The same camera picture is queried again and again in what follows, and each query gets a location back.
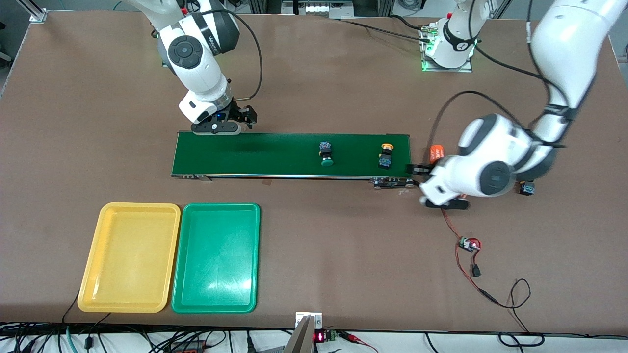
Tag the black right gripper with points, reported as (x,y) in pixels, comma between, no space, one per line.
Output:
(241,113)

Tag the orange 4680 cylinder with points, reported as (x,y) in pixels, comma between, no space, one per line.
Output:
(435,152)

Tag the yellow mushroom push button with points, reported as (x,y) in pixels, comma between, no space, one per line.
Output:
(385,161)

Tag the green mushroom push button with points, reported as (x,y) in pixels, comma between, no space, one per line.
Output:
(528,189)
(325,147)

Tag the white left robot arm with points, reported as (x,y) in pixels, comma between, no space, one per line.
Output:
(564,49)

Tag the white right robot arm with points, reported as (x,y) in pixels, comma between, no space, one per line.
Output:
(201,78)

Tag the green belt conveyor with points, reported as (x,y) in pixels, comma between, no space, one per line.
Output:
(274,154)

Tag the small black circuit board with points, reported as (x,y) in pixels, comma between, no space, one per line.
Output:
(466,243)

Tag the green plastic tray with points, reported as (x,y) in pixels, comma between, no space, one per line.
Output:
(221,274)

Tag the red clip lead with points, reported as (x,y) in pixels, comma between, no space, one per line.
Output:
(351,337)

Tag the yellow plastic tray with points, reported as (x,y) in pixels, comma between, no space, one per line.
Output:
(127,255)

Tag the red digit display module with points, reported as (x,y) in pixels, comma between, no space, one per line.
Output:
(320,337)

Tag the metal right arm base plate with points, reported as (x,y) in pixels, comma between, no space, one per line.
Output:
(167,61)

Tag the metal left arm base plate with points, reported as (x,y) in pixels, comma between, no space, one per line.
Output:
(446,70)

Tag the grey metal bracket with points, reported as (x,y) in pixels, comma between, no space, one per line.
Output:
(304,338)

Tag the aluminium frame profile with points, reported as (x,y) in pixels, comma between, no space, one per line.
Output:
(37,14)

